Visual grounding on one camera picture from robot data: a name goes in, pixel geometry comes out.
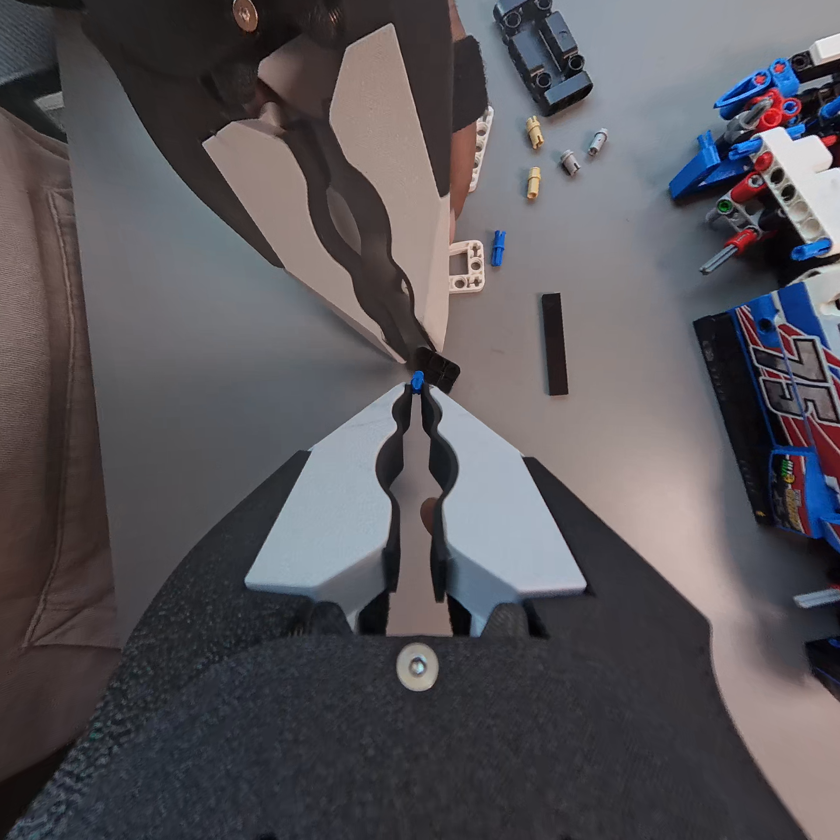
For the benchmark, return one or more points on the grey mesh chair part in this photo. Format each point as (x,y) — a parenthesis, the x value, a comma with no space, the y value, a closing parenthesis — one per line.
(23,46)

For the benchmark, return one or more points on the tan connector pin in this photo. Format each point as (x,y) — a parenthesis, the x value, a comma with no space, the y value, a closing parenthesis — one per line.
(535,131)
(534,182)

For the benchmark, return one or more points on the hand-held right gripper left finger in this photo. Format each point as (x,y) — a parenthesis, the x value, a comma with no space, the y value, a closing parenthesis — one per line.
(321,525)

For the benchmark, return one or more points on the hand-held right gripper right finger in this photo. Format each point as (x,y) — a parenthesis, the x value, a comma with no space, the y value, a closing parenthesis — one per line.
(512,525)

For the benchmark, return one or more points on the small black curved brick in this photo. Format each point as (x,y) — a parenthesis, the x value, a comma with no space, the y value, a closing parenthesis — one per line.
(439,367)

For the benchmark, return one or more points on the dark flat long tile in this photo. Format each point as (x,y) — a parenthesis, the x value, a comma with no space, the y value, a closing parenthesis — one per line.
(555,344)

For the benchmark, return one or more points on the white curved frame brick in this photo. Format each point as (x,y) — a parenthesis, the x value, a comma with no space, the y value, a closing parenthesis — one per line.
(487,144)
(476,279)

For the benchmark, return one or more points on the light grey connector pin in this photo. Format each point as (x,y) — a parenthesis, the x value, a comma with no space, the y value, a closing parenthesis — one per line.
(597,141)

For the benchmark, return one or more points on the dark grey connector pin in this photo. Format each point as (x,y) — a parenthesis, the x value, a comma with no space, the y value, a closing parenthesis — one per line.
(569,161)

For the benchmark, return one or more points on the toy brick race car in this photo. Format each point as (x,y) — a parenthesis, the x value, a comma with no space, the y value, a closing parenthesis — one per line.
(787,394)

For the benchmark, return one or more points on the person's left hand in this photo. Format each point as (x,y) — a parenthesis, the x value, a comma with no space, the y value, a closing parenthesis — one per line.
(461,164)

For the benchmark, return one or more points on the person's right hand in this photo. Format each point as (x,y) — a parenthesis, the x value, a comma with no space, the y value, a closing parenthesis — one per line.
(426,515)

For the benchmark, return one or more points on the black rectangular frame brick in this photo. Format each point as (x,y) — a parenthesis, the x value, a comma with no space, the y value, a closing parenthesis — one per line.
(558,92)

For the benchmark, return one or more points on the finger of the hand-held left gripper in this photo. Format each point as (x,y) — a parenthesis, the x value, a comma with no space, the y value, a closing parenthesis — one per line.
(275,197)
(394,131)

